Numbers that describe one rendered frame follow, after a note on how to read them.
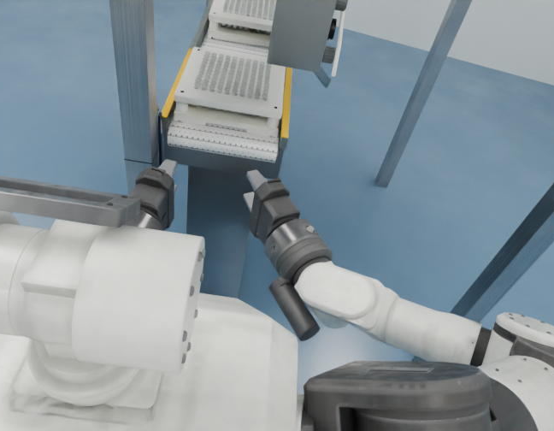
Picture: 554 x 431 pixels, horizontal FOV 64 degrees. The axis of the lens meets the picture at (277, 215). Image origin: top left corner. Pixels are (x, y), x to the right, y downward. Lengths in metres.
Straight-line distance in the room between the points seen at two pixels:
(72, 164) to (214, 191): 1.19
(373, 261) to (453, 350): 1.51
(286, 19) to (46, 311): 0.74
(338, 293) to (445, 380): 0.32
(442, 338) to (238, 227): 0.91
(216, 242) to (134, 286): 1.28
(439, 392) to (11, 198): 0.25
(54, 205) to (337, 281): 0.46
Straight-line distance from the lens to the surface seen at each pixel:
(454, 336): 0.60
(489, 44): 4.32
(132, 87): 0.92
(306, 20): 0.88
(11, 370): 0.32
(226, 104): 1.04
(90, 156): 2.42
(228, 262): 1.54
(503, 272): 1.33
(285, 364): 0.32
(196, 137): 1.05
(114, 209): 0.20
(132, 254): 0.20
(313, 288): 0.62
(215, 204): 1.35
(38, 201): 0.21
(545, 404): 0.45
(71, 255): 0.22
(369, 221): 2.27
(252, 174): 0.78
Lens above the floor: 1.50
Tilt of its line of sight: 45 degrees down
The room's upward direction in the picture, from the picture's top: 13 degrees clockwise
